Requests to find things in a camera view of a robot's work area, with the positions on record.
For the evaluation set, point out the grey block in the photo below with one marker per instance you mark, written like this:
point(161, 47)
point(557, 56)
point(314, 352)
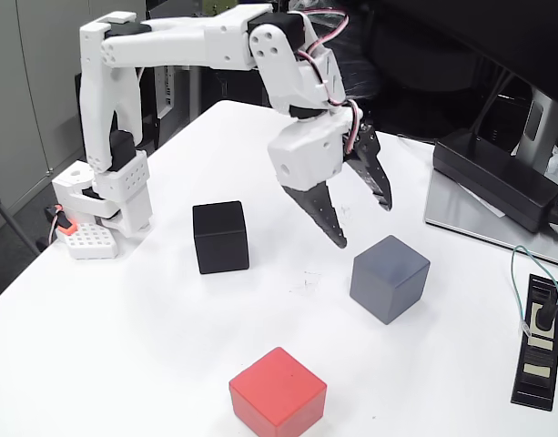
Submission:
point(388, 282)

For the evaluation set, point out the silver monitor stand neck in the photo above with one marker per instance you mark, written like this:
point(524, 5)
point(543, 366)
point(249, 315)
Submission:
point(540, 118)

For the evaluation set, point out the plastic-wrapped black bin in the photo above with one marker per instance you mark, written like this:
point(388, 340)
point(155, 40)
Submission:
point(356, 64)

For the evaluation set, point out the black power adapter brick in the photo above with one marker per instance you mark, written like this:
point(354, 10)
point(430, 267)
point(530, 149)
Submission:
point(488, 177)

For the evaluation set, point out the white perforated table clamp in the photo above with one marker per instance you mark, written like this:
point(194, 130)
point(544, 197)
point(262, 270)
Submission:
point(92, 241)

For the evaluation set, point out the red block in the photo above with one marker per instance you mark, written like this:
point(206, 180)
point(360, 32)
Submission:
point(278, 391)

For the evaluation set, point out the silver monitor base plate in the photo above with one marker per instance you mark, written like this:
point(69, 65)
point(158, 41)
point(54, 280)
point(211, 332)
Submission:
point(451, 214)

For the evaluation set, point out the black computer case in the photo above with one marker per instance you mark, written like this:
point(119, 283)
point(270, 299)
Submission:
point(233, 86)

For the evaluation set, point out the black block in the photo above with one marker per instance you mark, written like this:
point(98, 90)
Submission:
point(221, 246)

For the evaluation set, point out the green circuit board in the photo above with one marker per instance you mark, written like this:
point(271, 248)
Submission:
point(215, 4)

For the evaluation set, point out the white paper sheet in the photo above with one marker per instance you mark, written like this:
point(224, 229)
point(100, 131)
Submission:
point(488, 207)

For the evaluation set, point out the black power strip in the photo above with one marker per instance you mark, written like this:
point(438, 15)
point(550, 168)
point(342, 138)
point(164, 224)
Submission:
point(533, 382)

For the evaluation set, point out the clear tape with scribble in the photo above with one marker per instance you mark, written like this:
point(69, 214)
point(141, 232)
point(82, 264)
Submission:
point(308, 282)

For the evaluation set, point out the clear tape with X mark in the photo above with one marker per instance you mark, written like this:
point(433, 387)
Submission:
point(347, 211)

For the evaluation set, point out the black monitor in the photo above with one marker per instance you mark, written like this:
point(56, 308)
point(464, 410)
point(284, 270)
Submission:
point(510, 36)

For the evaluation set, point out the black power plug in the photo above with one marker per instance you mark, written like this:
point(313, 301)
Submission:
point(543, 316)

